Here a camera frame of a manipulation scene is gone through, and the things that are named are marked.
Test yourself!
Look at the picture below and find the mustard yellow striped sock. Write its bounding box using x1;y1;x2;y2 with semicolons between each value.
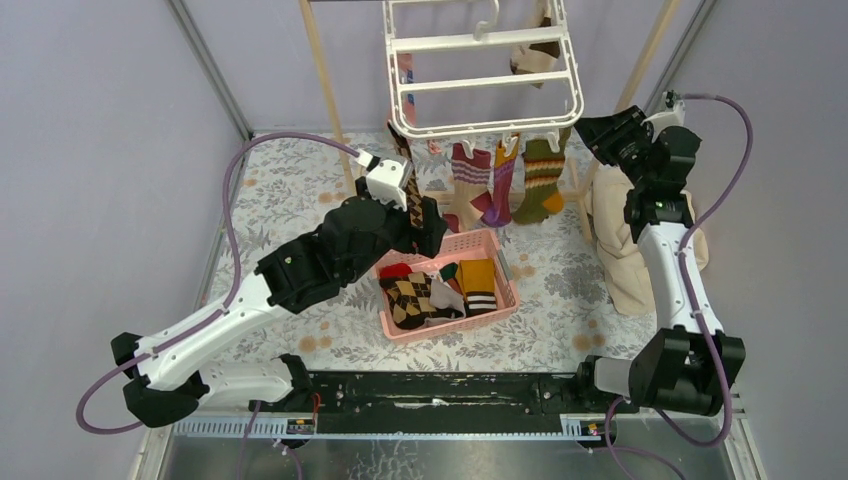
456;259;497;317

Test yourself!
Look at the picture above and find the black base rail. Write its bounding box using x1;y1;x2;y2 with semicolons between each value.
260;371;614;437

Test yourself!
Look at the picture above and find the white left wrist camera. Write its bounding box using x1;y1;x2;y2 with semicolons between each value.
356;150;413;211

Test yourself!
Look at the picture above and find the cream maroon striped sock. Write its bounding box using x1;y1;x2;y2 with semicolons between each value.
443;143;492;233

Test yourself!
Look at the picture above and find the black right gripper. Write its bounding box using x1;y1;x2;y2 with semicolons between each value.
570;106;653;190

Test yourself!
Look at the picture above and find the olive green striped sock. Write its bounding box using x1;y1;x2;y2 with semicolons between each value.
512;127;571;225

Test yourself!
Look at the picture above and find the grey sock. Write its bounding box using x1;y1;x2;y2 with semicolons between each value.
425;280;467;327

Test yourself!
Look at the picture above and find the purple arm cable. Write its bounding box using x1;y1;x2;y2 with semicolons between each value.
74;132;366;437
602;93;755;480

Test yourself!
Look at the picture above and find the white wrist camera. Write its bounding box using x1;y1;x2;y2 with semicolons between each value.
645;90;685;137
356;150;413;211

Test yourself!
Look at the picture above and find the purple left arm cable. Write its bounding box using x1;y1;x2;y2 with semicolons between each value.
74;132;366;437

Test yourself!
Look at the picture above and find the pink sock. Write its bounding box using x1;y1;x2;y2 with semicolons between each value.
397;52;442;155

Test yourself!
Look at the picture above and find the floral patterned mat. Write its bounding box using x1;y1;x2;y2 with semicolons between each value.
221;140;655;372

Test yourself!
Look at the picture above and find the dark green sock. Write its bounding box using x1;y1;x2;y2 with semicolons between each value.
439;262;463;294

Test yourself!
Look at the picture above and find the red patterned sock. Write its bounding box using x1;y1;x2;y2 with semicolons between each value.
378;263;413;280

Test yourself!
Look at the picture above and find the pink plastic basket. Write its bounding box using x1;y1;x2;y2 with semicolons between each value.
372;229;520;344

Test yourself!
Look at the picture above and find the beige crumpled cloth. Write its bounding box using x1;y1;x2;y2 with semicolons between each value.
586;165;710;317

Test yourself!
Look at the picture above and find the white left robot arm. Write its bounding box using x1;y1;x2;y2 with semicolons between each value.
111;196;447;428

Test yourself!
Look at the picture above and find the white plastic clip hanger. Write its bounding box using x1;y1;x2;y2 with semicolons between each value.
393;1;577;128

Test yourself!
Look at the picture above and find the purple maroon striped sock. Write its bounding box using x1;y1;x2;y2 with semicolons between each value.
482;134;520;228

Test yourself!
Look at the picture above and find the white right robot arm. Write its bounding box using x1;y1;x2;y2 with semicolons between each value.
573;106;746;416

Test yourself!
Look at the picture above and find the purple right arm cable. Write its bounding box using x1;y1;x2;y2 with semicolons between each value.
602;93;755;480

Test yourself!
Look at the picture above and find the wooden drying rack frame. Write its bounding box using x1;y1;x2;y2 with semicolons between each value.
298;1;682;243

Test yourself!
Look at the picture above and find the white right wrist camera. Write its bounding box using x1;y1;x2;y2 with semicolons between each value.
645;90;685;137

